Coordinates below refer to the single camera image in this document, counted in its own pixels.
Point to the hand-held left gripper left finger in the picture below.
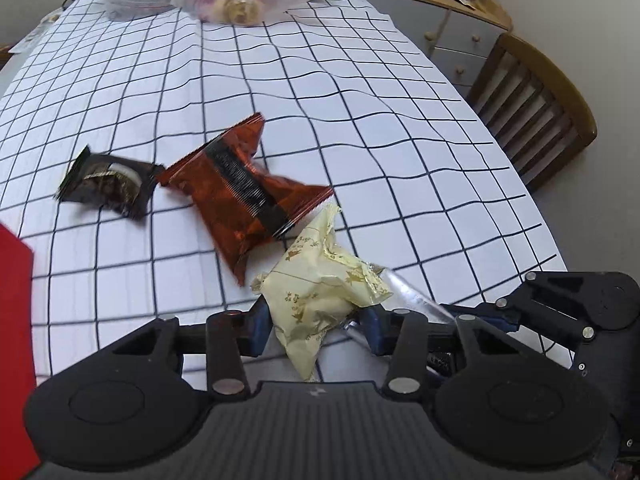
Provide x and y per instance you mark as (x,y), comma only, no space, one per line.
(261,327)

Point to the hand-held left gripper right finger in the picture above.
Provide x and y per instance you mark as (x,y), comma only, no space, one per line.
(375,332)

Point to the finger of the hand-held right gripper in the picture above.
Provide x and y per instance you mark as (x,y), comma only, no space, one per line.
(495,316)

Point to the clear silver snack packet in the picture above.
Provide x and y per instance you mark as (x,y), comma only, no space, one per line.
(410,295)

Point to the cream yellow snack packet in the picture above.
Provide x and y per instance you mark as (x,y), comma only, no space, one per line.
(310,300)

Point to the red cardboard box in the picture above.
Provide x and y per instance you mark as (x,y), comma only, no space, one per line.
(15,335)

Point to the brown red foil packet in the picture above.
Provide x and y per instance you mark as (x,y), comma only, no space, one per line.
(235,195)

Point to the white grid tablecloth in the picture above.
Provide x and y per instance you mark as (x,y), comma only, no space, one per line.
(350,135)

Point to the black snack packet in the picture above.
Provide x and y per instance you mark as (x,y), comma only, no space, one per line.
(110,185)

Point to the wooden slatted chair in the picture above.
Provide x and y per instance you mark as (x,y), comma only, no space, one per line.
(535,105)

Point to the grey drawer cabinet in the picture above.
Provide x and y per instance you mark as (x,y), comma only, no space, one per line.
(450,30)

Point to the printed paper sheet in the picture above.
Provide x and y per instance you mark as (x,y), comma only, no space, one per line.
(32,32)

